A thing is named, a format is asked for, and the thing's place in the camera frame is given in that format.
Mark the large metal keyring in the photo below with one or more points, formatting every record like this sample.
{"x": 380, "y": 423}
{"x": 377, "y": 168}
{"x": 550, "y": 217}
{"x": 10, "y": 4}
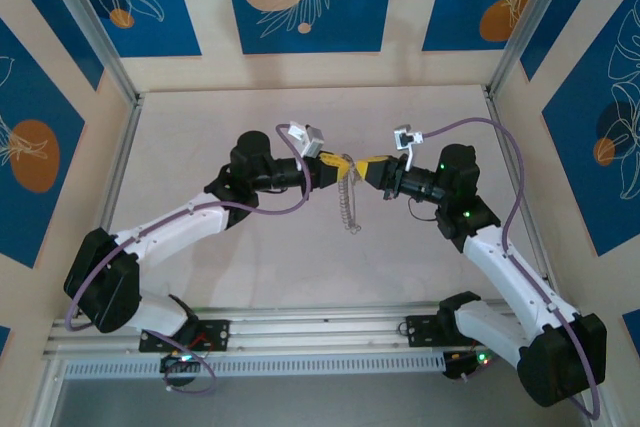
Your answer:
{"x": 348, "y": 217}

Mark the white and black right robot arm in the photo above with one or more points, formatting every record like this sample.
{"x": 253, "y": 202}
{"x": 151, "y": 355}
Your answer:
{"x": 510, "y": 272}

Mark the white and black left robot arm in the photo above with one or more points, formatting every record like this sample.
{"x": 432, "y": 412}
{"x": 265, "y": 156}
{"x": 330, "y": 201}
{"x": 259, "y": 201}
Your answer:
{"x": 170, "y": 227}

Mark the black controller board green light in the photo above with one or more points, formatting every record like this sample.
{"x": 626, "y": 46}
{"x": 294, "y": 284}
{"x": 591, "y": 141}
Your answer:
{"x": 457, "y": 367}
{"x": 175, "y": 362}

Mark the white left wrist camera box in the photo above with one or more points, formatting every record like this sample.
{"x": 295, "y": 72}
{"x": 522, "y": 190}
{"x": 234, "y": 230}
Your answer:
{"x": 312, "y": 142}

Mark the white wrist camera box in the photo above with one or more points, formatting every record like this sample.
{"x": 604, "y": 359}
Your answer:
{"x": 312, "y": 142}
{"x": 402, "y": 139}

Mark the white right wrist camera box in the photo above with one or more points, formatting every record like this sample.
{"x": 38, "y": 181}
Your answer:
{"x": 402, "y": 139}

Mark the aluminium table side rail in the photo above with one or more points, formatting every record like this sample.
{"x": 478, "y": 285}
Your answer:
{"x": 122, "y": 157}

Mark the long aluminium mounting rail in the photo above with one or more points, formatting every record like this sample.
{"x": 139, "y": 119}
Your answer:
{"x": 320, "y": 334}

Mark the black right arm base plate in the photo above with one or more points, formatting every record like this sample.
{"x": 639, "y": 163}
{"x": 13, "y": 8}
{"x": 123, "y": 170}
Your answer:
{"x": 420, "y": 332}

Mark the aluminium frame post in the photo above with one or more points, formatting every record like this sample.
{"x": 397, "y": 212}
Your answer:
{"x": 92, "y": 22}
{"x": 527, "y": 22}

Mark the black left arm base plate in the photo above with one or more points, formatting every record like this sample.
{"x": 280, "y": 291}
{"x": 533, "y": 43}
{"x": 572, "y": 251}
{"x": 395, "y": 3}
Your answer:
{"x": 217, "y": 334}

